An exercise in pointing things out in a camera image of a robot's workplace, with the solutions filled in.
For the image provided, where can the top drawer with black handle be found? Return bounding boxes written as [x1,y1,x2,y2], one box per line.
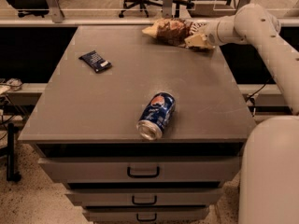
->
[38,156,241,183]

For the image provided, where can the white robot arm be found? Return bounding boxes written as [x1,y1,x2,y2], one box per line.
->
[185,4,299,224]

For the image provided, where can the black cable right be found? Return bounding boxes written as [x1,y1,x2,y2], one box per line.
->
[244,77,274,117]

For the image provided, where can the drawer with black handle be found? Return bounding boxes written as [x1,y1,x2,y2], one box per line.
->
[38,156,241,183]
[83,206,209,223]
[66,188,222,207]

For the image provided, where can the grey drawer cabinet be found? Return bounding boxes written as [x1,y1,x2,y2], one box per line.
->
[18,24,263,224]

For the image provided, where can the blue pepsi can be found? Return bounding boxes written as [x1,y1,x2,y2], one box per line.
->
[136,92,176,141]

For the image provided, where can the middle drawer with black handle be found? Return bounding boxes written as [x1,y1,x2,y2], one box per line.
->
[66,188,222,207]

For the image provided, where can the brown chip bag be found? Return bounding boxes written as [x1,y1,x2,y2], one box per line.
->
[142,18,204,48]

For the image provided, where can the metal glass railing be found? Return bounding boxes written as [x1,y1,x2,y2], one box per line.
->
[0,0,299,26]

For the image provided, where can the black stand left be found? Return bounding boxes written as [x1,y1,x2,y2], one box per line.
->
[7,123,21,182]

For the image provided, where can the dark blue snack packet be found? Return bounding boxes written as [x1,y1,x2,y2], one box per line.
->
[79,50,112,73]

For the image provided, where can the bottom drawer with black handle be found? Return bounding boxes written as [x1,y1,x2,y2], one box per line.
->
[83,206,209,223]

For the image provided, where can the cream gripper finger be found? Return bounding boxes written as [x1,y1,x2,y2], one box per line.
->
[185,33,214,49]

